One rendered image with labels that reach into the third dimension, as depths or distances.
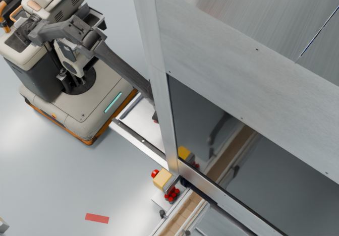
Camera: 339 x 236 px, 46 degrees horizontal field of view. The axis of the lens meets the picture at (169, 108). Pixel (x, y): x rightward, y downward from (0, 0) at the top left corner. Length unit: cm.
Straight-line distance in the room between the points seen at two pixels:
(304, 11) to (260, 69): 12
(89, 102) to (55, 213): 78
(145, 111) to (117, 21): 164
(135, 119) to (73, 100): 93
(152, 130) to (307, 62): 135
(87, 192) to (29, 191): 41
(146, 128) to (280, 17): 133
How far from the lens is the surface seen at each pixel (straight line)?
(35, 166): 300
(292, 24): 68
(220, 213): 178
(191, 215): 169
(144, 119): 195
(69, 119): 274
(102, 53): 155
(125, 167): 281
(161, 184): 166
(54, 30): 166
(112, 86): 279
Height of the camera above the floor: 262
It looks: 62 degrees down
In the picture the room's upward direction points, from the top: 8 degrees counter-clockwise
